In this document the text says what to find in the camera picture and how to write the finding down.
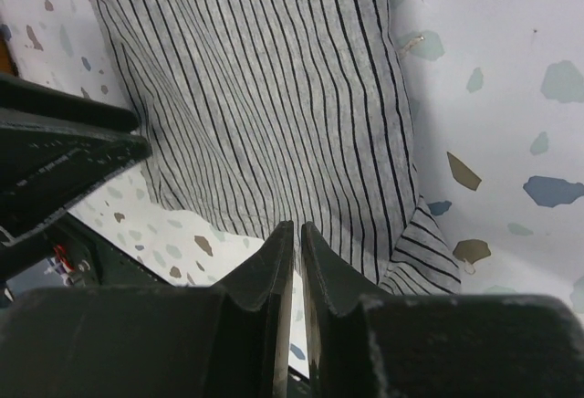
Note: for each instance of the grey striped underwear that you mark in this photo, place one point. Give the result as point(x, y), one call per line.
point(263, 111)

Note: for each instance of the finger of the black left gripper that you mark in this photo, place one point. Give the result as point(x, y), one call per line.
point(28, 97)
point(49, 165)

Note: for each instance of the brown folded trousers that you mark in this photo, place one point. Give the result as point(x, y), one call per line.
point(7, 64)

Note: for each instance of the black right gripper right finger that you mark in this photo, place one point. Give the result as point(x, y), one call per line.
point(365, 342)

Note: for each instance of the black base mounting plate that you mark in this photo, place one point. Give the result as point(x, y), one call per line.
point(91, 261)

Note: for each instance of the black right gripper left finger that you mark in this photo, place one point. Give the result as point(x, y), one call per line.
point(146, 343)

